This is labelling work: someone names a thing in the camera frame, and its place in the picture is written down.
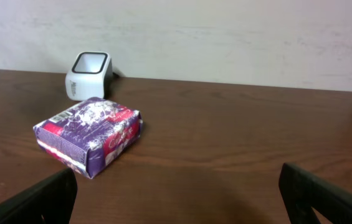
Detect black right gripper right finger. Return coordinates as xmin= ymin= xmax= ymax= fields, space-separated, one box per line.
xmin=278 ymin=163 xmax=352 ymax=224

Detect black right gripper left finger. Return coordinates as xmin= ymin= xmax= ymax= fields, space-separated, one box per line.
xmin=0 ymin=168 xmax=78 ymax=223

